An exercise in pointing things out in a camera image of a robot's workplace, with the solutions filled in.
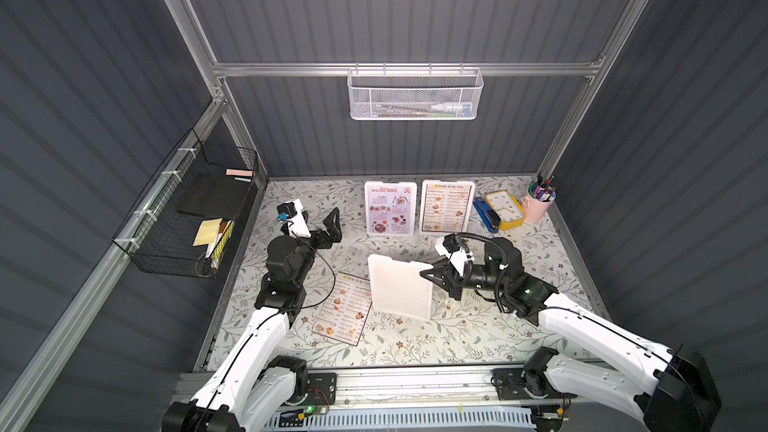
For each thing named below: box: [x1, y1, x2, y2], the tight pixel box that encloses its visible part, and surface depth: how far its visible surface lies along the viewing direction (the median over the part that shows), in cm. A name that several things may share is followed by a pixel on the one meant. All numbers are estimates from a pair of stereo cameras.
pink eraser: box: [225, 168, 254, 177], surface depth 87 cm
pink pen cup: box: [520, 184, 557, 223], surface depth 103 cm
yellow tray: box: [485, 190, 525, 231], surface depth 109 cm
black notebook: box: [177, 172, 253, 219], surface depth 78 cm
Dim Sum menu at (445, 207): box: [422, 183, 472, 232], surface depth 98 cm
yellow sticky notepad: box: [193, 218, 223, 246], surface depth 74 cm
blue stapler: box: [472, 196, 501, 234], surface depth 109 cm
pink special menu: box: [364, 181, 417, 236], surface depth 98 cm
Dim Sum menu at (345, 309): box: [311, 271, 373, 347], surface depth 88 cm
